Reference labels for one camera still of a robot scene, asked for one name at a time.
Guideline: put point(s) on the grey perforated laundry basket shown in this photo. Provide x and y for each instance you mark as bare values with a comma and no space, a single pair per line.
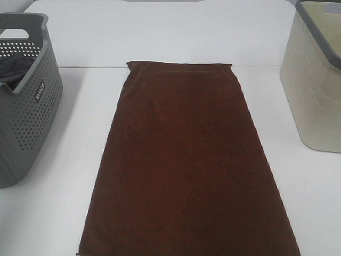
28,111

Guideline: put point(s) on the beige basket with grey rim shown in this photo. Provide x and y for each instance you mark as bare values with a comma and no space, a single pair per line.
310,73

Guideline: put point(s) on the brown towel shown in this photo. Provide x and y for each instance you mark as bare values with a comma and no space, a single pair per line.
183,171

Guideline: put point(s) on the dark grey cloth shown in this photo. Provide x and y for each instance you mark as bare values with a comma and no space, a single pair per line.
14,68

